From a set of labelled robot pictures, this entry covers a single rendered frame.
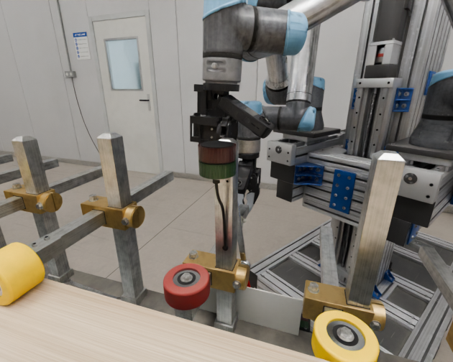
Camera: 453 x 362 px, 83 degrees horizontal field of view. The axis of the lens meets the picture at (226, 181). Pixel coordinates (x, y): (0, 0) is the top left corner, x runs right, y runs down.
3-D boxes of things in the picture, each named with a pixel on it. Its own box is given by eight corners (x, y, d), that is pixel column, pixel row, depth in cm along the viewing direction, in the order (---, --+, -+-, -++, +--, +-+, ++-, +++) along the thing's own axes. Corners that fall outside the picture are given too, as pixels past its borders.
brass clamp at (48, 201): (29, 200, 71) (24, 183, 70) (66, 206, 67) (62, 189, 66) (6, 209, 66) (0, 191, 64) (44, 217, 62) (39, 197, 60)
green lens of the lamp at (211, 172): (207, 166, 45) (206, 154, 44) (239, 169, 43) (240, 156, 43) (193, 177, 40) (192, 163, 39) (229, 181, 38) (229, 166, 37)
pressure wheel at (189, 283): (180, 303, 52) (177, 256, 49) (216, 313, 50) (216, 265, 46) (159, 337, 45) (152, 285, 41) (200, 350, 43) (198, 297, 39)
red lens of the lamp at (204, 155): (206, 152, 44) (206, 140, 43) (240, 155, 42) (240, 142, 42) (192, 161, 39) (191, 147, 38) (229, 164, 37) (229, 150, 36)
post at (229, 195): (221, 330, 63) (220, 136, 46) (235, 335, 61) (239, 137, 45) (216, 343, 59) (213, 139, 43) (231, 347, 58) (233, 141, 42)
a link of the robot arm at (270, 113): (281, 128, 89) (275, 133, 79) (250, 126, 93) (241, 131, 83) (282, 105, 86) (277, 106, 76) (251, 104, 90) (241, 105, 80)
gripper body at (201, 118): (204, 138, 59) (205, 82, 55) (239, 143, 56) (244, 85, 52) (189, 145, 52) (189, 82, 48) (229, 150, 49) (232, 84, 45)
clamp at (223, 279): (193, 266, 60) (192, 248, 58) (249, 279, 56) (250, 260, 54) (182, 283, 55) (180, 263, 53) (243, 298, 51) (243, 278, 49)
